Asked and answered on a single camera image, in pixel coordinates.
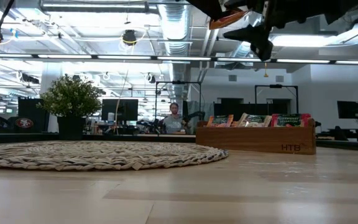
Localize black metal frame stand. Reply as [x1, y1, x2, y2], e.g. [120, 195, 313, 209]
[254, 83, 300, 115]
[154, 80, 203, 135]

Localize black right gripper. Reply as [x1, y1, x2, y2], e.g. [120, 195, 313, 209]
[223, 0, 298, 62]

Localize straight silver ventilation duct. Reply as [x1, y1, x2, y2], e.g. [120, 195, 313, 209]
[157, 2, 193, 57]

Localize orange tea packet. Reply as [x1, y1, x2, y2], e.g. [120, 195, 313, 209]
[209, 8, 249, 30]
[206, 114, 234, 128]

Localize gold vanilla tea packet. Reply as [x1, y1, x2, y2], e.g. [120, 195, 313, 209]
[236, 112, 273, 128]

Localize green artificial plant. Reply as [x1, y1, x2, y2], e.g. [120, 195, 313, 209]
[35, 73, 104, 118]

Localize black partition panel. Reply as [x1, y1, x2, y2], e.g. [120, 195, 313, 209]
[17, 98, 50, 134]

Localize black computer monitor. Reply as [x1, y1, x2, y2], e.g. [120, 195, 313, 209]
[101, 98, 139, 122]

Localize wooden tea box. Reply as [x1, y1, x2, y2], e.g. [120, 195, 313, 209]
[195, 117, 317, 156]

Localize long ceiling light rail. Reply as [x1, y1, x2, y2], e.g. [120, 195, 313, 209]
[0, 53, 358, 65]

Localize red strawberry tea packet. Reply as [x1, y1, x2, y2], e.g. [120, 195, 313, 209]
[270, 113, 311, 128]

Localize black divider screens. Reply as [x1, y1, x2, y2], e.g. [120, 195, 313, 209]
[213, 97, 291, 127]

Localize red oval logo sign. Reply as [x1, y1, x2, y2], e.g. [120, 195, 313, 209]
[15, 117, 35, 129]

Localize person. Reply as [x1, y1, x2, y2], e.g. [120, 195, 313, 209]
[162, 102, 185, 134]

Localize small black monitor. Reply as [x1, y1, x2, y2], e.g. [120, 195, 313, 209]
[336, 100, 358, 119]

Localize black plant pot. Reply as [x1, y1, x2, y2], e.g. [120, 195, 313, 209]
[57, 116, 86, 141]

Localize woven round placemat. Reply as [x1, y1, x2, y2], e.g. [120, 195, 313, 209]
[0, 141, 229, 171]

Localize black desk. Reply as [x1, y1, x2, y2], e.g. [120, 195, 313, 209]
[327, 126, 358, 142]

